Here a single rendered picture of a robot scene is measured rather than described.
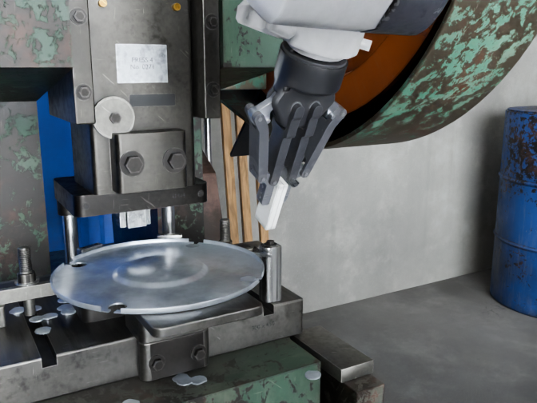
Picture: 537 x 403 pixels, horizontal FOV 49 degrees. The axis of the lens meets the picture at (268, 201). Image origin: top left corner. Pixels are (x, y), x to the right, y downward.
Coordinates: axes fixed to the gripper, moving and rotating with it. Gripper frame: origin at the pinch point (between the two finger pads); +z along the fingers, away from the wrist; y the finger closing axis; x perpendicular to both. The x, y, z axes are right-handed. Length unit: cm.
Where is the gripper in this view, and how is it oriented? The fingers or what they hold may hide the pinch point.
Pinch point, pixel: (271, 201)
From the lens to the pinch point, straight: 74.0
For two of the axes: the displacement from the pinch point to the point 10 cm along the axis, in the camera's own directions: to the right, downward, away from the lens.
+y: 8.4, -1.2, 5.2
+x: -4.8, -5.9, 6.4
